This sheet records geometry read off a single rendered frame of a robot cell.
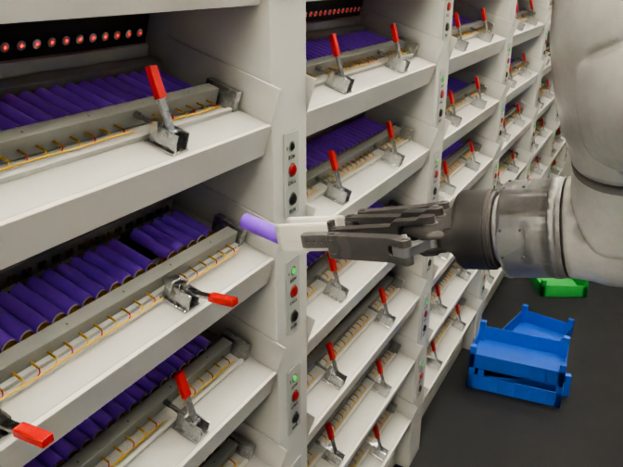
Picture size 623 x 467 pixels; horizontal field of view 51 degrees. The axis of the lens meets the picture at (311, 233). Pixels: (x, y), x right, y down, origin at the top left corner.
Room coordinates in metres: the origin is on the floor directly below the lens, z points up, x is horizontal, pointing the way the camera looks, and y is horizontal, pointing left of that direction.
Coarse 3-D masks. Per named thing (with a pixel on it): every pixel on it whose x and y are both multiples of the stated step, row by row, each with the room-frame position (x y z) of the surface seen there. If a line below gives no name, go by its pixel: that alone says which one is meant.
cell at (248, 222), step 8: (248, 216) 0.68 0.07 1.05; (240, 224) 0.68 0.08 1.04; (248, 224) 0.67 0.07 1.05; (256, 224) 0.67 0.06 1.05; (264, 224) 0.67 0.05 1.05; (272, 224) 0.67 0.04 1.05; (256, 232) 0.67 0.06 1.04; (264, 232) 0.67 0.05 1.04; (272, 232) 0.66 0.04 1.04; (272, 240) 0.66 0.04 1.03
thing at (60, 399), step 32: (192, 192) 0.90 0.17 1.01; (224, 224) 0.85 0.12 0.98; (224, 256) 0.81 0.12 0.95; (256, 256) 0.83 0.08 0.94; (224, 288) 0.74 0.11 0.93; (256, 288) 0.82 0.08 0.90; (160, 320) 0.65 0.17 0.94; (192, 320) 0.67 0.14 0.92; (96, 352) 0.58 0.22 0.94; (128, 352) 0.59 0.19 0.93; (160, 352) 0.63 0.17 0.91; (32, 384) 0.52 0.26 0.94; (64, 384) 0.53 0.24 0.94; (96, 384) 0.54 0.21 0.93; (128, 384) 0.59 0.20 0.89; (32, 416) 0.48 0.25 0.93; (64, 416) 0.50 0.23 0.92; (0, 448) 0.44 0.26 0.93; (32, 448) 0.47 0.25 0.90
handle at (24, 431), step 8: (0, 416) 0.45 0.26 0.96; (0, 424) 0.44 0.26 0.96; (8, 424) 0.44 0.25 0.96; (16, 424) 0.44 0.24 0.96; (24, 424) 0.44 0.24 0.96; (16, 432) 0.43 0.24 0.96; (24, 432) 0.43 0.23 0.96; (32, 432) 0.43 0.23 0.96; (40, 432) 0.43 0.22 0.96; (48, 432) 0.42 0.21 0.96; (24, 440) 0.42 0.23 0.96; (32, 440) 0.42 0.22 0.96; (40, 440) 0.42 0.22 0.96; (48, 440) 0.42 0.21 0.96
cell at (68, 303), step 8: (32, 280) 0.64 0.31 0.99; (40, 280) 0.64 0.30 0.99; (32, 288) 0.63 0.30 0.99; (40, 288) 0.63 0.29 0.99; (48, 288) 0.63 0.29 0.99; (48, 296) 0.62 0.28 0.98; (56, 296) 0.62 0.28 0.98; (64, 296) 0.63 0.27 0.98; (56, 304) 0.62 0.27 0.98; (64, 304) 0.61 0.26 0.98; (72, 304) 0.62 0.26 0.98; (64, 312) 0.61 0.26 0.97
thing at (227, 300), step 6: (186, 288) 0.68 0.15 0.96; (192, 294) 0.68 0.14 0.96; (198, 294) 0.67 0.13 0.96; (204, 294) 0.67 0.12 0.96; (210, 294) 0.67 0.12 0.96; (216, 294) 0.67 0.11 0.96; (222, 294) 0.67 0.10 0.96; (210, 300) 0.66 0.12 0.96; (216, 300) 0.66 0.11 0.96; (222, 300) 0.66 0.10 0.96; (228, 300) 0.65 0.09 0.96; (234, 300) 0.65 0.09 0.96; (228, 306) 0.65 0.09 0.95; (234, 306) 0.65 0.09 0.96
